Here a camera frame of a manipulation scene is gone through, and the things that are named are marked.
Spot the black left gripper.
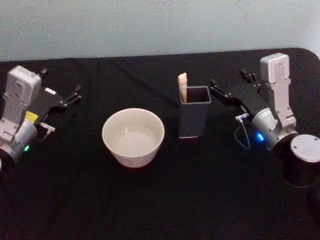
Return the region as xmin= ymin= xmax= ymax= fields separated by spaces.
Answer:
xmin=25 ymin=68 xmax=83 ymax=125

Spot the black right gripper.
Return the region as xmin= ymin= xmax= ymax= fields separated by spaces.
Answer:
xmin=210 ymin=68 xmax=272 ymax=118

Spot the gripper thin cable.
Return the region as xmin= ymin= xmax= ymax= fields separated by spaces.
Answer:
xmin=34 ymin=121 xmax=56 ymax=142
xmin=234 ymin=112 xmax=252 ymax=151

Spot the dark grey square holder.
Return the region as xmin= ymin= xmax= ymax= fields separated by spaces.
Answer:
xmin=178 ymin=85 xmax=213 ymax=139

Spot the cream wooden stick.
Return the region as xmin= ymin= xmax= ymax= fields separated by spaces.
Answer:
xmin=177 ymin=72 xmax=189 ymax=104

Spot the white ceramic bowl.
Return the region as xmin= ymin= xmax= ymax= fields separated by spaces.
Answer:
xmin=101 ymin=107 xmax=166 ymax=169

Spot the right gripper thin cable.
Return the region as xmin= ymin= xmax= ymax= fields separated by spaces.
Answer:
xmin=234 ymin=112 xmax=252 ymax=151

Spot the black table cloth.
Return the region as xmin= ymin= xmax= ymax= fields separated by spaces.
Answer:
xmin=0 ymin=47 xmax=320 ymax=240

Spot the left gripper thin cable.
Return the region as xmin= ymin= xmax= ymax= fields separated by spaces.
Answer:
xmin=34 ymin=121 xmax=56 ymax=142

